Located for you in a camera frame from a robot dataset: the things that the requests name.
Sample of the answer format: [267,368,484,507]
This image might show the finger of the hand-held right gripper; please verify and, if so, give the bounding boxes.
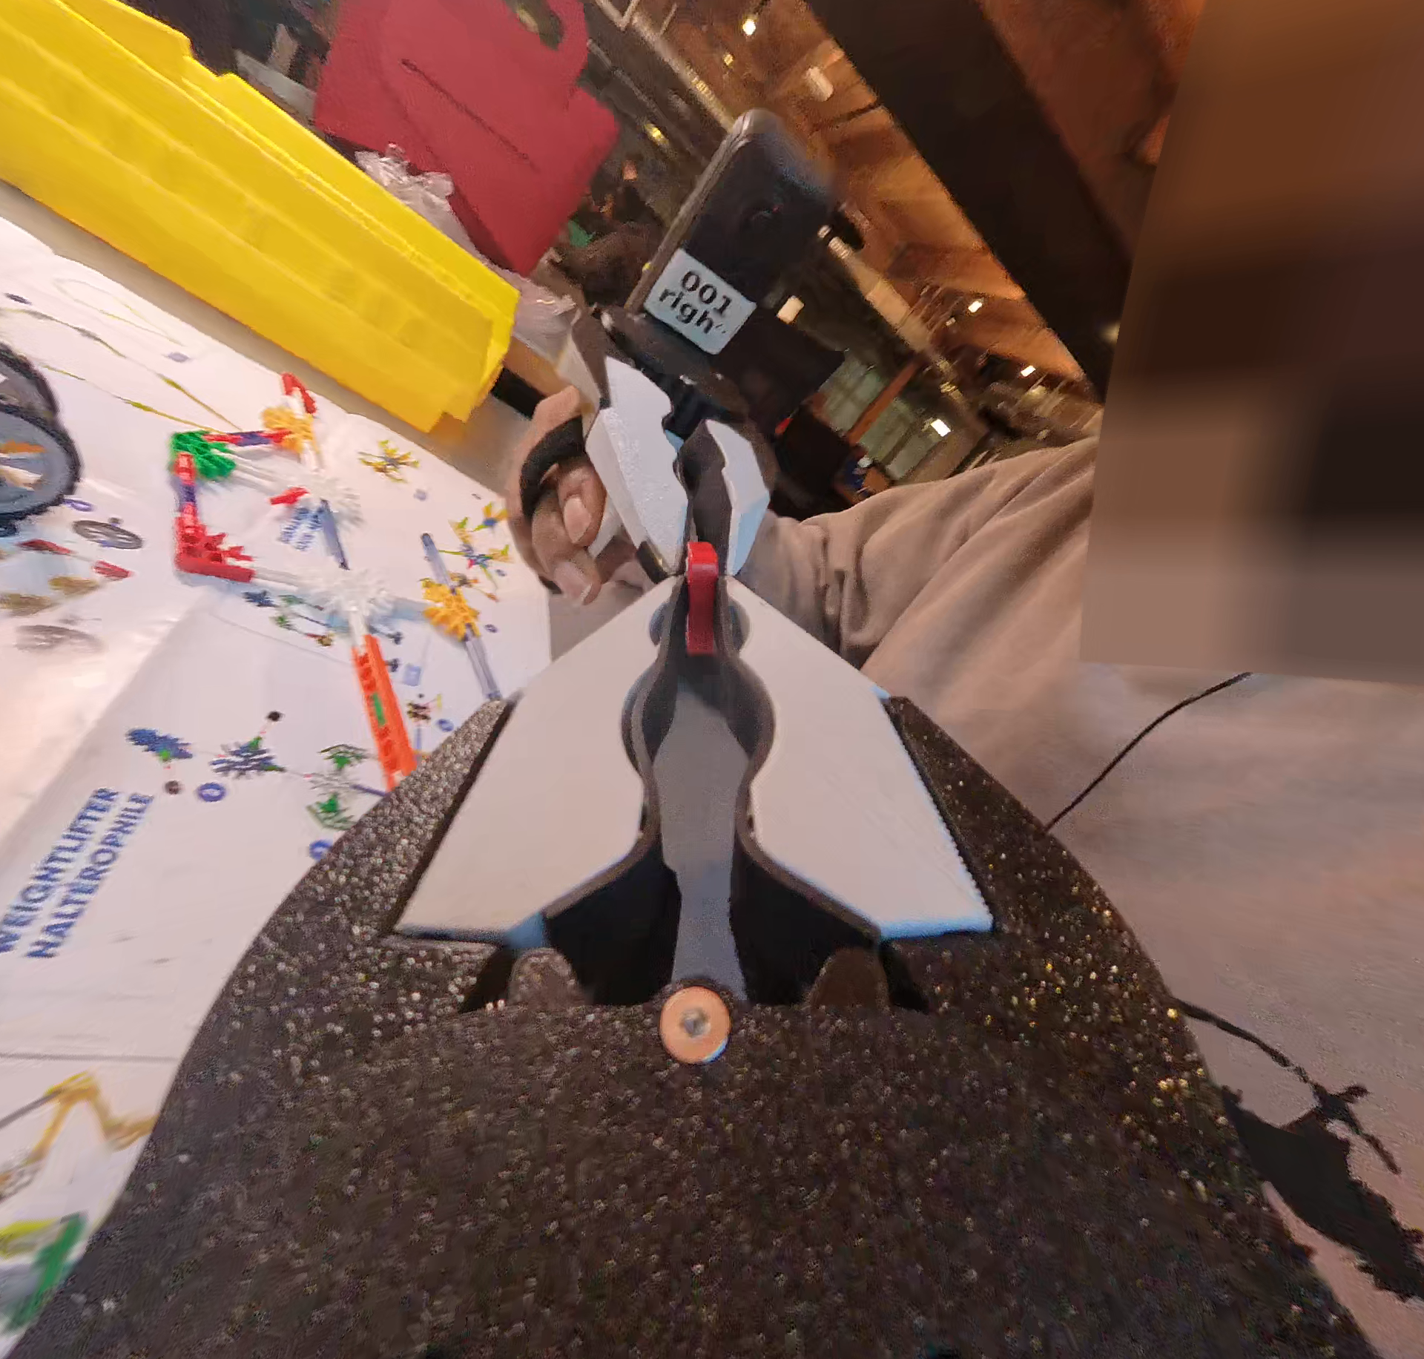
[709,431,776,581]
[587,364,690,586]

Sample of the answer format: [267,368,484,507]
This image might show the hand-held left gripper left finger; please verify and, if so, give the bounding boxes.
[397,581,696,1001]

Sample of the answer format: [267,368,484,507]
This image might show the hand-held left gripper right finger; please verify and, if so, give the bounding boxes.
[712,581,997,1001]

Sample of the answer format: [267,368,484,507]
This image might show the short red toy rod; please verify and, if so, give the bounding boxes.
[684,542,726,662]

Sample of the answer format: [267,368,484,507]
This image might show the colourful construction toy model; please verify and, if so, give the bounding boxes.
[170,371,524,792]

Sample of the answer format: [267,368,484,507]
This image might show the yellow plastic bin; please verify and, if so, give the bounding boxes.
[0,0,519,431]

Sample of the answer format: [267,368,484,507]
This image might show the toy wheel pair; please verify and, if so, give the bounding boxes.
[0,349,87,519]

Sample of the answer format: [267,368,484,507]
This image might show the person's right forearm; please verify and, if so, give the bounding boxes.
[748,444,1103,704]

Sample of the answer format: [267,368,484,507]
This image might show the red box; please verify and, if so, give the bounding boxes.
[313,0,621,272]

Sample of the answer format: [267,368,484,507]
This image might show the white instruction sheet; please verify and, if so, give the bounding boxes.
[0,214,558,1318]

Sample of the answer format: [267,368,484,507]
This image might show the clear plastic bag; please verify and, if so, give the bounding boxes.
[357,148,581,360]

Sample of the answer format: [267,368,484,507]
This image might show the person's upper body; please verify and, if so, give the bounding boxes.
[858,444,1424,1296]

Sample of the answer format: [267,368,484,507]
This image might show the thin black cable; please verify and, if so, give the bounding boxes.
[1046,670,1252,833]

